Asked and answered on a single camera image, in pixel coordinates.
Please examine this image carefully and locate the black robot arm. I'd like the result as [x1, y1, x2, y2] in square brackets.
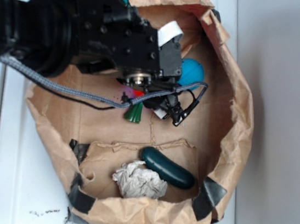
[0, 0, 207, 125]

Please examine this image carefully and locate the grey braided cable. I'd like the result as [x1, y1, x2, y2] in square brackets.
[0, 55, 210, 121]

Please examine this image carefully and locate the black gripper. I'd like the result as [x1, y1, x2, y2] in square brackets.
[62, 0, 199, 127]

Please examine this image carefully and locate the brown paper bag tray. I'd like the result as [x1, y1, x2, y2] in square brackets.
[26, 0, 254, 224]

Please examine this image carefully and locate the blue dimpled ball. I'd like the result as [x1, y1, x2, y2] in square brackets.
[177, 58, 205, 86]

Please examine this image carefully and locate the dark green toy cucumber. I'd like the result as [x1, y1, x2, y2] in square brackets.
[140, 147, 195, 189]

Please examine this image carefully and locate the orange toy carrot green stem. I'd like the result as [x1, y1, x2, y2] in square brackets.
[124, 101, 144, 124]

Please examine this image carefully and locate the crumpled white paper ball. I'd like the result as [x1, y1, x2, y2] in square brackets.
[112, 160, 168, 199]

